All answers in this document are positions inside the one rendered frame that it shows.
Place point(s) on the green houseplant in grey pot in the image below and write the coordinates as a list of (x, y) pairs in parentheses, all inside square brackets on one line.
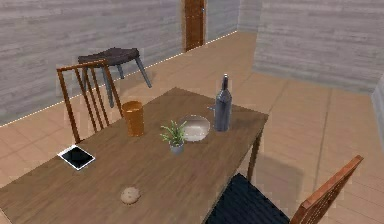
[(175, 137)]

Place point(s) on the white bowl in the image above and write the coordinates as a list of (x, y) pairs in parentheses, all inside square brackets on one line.
[(196, 128)]

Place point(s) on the dark grey bottle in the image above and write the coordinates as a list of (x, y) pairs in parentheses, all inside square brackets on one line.
[(223, 110)]

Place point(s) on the orange cup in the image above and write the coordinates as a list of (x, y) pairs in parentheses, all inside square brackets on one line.
[(133, 119)]

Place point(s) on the brown wooden table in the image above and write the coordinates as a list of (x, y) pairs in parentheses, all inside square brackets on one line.
[(160, 173)]

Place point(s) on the brown wooden door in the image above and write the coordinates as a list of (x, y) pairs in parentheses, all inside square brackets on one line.
[(194, 23)]

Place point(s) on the dark stool with grey legs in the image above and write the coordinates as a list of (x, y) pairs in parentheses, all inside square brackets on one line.
[(115, 57)]

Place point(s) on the brown wooden slatted chair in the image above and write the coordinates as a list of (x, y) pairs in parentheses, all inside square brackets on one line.
[(87, 96)]

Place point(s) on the brown chair with dark seat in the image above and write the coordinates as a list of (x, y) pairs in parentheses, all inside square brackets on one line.
[(253, 203)]

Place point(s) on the black tablet with white rim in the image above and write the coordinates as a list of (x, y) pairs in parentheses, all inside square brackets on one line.
[(76, 157)]

